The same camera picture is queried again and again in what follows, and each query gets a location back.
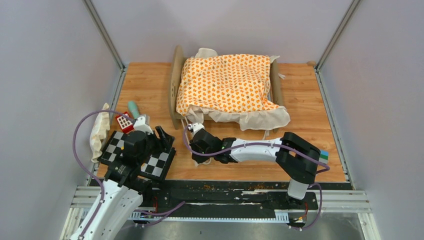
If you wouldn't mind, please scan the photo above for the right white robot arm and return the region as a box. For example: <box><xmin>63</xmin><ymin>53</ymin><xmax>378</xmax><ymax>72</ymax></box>
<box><xmin>182</xmin><ymin>123</ymin><xmax>330</xmax><ymax>209</ymax></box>

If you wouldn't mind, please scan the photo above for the black white checkerboard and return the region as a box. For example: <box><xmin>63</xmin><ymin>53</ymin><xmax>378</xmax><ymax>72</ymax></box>
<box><xmin>98</xmin><ymin>131</ymin><xmax>176</xmax><ymax>182</ymax></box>

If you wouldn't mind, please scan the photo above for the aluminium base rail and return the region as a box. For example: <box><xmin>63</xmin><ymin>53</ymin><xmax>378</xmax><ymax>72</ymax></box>
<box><xmin>63</xmin><ymin>178</ymin><xmax>382</xmax><ymax>224</ymax></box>

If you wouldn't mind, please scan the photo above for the blue green small block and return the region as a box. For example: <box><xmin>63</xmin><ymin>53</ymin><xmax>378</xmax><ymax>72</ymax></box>
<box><xmin>319</xmin><ymin>149</ymin><xmax>329</xmax><ymax>164</ymax></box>

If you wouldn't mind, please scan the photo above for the red window toy block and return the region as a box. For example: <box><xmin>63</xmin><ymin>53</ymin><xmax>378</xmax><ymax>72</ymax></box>
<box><xmin>115</xmin><ymin>115</ymin><xmax>134</xmax><ymax>134</ymax></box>

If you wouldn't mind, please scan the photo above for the white duck pillow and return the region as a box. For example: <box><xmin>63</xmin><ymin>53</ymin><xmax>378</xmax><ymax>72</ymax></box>
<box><xmin>89</xmin><ymin>112</ymin><xmax>110</xmax><ymax>163</ymax></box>

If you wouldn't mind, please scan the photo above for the wooden pet bed frame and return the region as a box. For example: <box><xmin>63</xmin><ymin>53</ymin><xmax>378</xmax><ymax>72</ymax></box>
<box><xmin>167</xmin><ymin>45</ymin><xmax>286</xmax><ymax>130</ymax></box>

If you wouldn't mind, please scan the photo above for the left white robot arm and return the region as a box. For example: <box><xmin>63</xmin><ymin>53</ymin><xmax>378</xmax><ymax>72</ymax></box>
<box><xmin>70</xmin><ymin>116</ymin><xmax>176</xmax><ymax>240</ymax></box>

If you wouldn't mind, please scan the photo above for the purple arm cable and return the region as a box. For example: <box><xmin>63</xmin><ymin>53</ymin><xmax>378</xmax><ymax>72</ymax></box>
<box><xmin>182</xmin><ymin>119</ymin><xmax>331</xmax><ymax>226</ymax></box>
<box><xmin>71</xmin><ymin>110</ymin><xmax>134</xmax><ymax>240</ymax></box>

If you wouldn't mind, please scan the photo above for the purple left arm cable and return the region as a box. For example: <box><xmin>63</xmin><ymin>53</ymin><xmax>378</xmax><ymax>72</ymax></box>
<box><xmin>71</xmin><ymin>110</ymin><xmax>134</xmax><ymax>240</ymax></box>

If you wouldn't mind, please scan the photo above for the teal cylinder toy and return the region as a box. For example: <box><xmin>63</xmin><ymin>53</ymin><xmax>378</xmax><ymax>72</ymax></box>
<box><xmin>127</xmin><ymin>100</ymin><xmax>141</xmax><ymax>119</ymax></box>

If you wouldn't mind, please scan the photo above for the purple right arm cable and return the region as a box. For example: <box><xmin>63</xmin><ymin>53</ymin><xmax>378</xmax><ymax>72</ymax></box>
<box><xmin>182</xmin><ymin>119</ymin><xmax>331</xmax><ymax>226</ymax></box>

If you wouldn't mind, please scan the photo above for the yellow duck print blanket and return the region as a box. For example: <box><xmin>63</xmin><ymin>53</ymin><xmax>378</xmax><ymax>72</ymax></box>
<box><xmin>175</xmin><ymin>47</ymin><xmax>291</xmax><ymax>132</ymax></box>

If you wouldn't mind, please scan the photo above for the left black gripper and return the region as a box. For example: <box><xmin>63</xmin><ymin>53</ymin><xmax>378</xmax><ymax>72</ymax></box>
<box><xmin>137</xmin><ymin>125</ymin><xmax>176</xmax><ymax>164</ymax></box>

